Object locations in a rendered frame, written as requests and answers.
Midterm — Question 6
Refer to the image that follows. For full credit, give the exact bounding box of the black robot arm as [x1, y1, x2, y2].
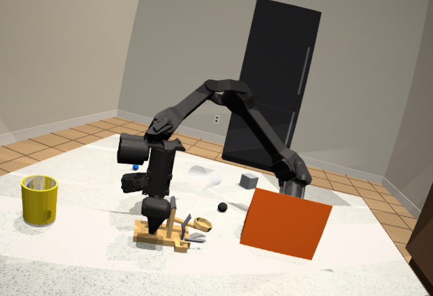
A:
[117, 79, 312, 199]

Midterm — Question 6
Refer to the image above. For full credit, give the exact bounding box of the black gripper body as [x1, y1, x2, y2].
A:
[141, 165, 173, 219]

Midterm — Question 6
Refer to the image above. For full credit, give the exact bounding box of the yellow cup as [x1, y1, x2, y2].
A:
[21, 175, 58, 228]

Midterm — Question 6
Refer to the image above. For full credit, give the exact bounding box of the black ball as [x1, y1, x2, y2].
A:
[218, 202, 228, 212]

